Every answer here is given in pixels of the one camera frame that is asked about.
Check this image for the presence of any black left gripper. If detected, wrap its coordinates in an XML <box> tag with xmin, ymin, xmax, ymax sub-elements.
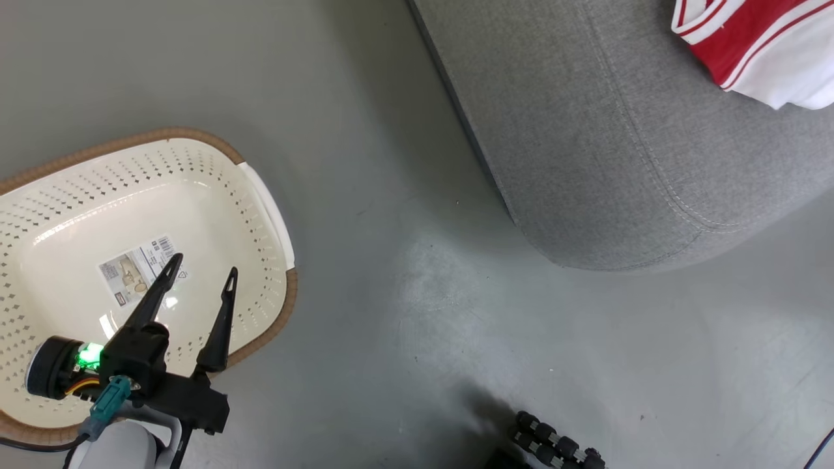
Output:
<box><xmin>98</xmin><ymin>254</ymin><xmax>239</xmax><ymax>436</ymax></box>

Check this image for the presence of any red and white garment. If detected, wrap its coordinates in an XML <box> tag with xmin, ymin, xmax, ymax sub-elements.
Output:
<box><xmin>671</xmin><ymin>0</ymin><xmax>834</xmax><ymax>111</ymax></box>

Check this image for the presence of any cream perforated laundry basket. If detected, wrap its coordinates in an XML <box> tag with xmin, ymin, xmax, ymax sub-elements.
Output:
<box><xmin>0</xmin><ymin>128</ymin><xmax>299</xmax><ymax>447</ymax></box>

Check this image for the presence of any paper product label sticker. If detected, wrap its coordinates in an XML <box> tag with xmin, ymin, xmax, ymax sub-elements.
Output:
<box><xmin>98</xmin><ymin>236</ymin><xmax>190</xmax><ymax>307</ymax></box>

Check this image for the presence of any black roller wheel of base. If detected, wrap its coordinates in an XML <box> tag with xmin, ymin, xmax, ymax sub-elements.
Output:
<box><xmin>485</xmin><ymin>410</ymin><xmax>607</xmax><ymax>469</ymax></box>

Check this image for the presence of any grey fabric sofa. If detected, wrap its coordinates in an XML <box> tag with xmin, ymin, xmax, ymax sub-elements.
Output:
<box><xmin>407</xmin><ymin>0</ymin><xmax>834</xmax><ymax>272</ymax></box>

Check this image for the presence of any teal left cable connector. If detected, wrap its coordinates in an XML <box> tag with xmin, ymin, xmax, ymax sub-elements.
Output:
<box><xmin>79</xmin><ymin>375</ymin><xmax>132</xmax><ymax>440</ymax></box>

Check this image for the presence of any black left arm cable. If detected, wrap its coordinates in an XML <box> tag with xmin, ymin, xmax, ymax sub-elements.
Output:
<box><xmin>0</xmin><ymin>433</ymin><xmax>89</xmax><ymax>453</ymax></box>

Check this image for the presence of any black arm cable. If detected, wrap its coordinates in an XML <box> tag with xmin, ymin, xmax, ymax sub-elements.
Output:
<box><xmin>0</xmin><ymin>433</ymin><xmax>89</xmax><ymax>453</ymax></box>
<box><xmin>803</xmin><ymin>427</ymin><xmax>834</xmax><ymax>469</ymax></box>

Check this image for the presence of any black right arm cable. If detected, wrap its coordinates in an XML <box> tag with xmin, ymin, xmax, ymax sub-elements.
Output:
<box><xmin>803</xmin><ymin>427</ymin><xmax>834</xmax><ymax>469</ymax></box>

